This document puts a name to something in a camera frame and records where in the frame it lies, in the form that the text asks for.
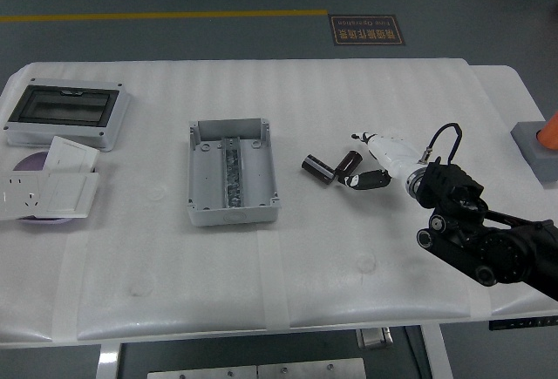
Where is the metal bracket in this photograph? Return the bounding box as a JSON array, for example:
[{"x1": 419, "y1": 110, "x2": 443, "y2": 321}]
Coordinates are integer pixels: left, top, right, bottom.
[{"x1": 356, "y1": 328, "x2": 394, "y2": 350}]

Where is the white tape strip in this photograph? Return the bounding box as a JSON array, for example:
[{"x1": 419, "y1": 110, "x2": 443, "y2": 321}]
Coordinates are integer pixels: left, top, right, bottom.
[
  {"x1": 255, "y1": 230, "x2": 292, "y2": 332},
  {"x1": 466, "y1": 281, "x2": 493, "y2": 318},
  {"x1": 51, "y1": 234, "x2": 88, "y2": 343}
]

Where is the grey box with dark window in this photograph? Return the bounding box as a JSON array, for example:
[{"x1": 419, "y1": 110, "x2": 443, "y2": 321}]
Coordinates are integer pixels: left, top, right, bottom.
[{"x1": 2, "y1": 77, "x2": 132, "y2": 152}]

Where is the dark floor sign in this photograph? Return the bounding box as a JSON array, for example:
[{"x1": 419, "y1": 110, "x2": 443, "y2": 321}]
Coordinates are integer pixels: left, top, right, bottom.
[{"x1": 328, "y1": 14, "x2": 406, "y2": 47}]

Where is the black table control panel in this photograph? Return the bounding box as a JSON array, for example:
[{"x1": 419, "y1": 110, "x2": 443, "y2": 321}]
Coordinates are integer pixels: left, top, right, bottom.
[{"x1": 487, "y1": 315, "x2": 558, "y2": 331}]

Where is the white socket panel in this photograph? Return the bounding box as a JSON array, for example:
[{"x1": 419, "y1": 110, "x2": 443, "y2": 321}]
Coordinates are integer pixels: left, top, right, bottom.
[{"x1": 0, "y1": 172, "x2": 51, "y2": 222}]

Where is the white foam mat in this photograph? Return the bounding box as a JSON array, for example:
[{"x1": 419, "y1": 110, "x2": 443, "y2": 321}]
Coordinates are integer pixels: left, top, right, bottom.
[{"x1": 0, "y1": 58, "x2": 558, "y2": 348}]

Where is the small white switch panel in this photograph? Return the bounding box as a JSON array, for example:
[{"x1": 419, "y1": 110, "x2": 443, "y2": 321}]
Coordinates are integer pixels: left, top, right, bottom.
[{"x1": 42, "y1": 135, "x2": 100, "y2": 174}]

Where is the white table leg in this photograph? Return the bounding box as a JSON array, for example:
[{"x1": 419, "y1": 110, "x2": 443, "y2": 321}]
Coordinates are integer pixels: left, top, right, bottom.
[
  {"x1": 94, "y1": 342, "x2": 126, "y2": 379},
  {"x1": 420, "y1": 324, "x2": 454, "y2": 379}
]

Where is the large white switch panel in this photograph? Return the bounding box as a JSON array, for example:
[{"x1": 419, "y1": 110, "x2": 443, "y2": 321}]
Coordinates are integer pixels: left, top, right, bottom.
[{"x1": 32, "y1": 172, "x2": 100, "y2": 218}]

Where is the metal mounting rail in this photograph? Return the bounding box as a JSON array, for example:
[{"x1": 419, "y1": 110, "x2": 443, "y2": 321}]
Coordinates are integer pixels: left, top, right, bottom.
[{"x1": 221, "y1": 136, "x2": 244, "y2": 209}]

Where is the grey block base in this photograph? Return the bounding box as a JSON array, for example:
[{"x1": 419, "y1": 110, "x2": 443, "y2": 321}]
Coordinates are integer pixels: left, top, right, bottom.
[{"x1": 510, "y1": 120, "x2": 558, "y2": 187}]

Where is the grey metal plate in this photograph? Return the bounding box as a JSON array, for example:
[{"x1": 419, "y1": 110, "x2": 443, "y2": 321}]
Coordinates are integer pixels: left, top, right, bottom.
[
  {"x1": 256, "y1": 357, "x2": 367, "y2": 379},
  {"x1": 146, "y1": 365, "x2": 258, "y2": 379}
]

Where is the open grey junction box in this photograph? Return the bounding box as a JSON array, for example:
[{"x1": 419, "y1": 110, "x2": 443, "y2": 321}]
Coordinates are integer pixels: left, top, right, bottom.
[{"x1": 186, "y1": 118, "x2": 282, "y2": 227}]

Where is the black cylindrical battery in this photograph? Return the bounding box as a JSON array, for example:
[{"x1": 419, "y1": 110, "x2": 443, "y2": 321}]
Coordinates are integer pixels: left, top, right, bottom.
[{"x1": 302, "y1": 154, "x2": 337, "y2": 187}]

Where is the purple round plate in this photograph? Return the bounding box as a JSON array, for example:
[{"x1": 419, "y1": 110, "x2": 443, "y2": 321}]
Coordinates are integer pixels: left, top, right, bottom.
[{"x1": 12, "y1": 151, "x2": 75, "y2": 226}]

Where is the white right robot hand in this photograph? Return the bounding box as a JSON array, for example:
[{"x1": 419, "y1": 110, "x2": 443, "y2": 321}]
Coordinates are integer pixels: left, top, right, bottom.
[{"x1": 341, "y1": 132, "x2": 421, "y2": 192}]

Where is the brown-black cylindrical battery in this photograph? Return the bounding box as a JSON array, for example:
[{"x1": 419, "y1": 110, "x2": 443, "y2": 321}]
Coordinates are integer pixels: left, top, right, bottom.
[{"x1": 334, "y1": 150, "x2": 363, "y2": 184}]

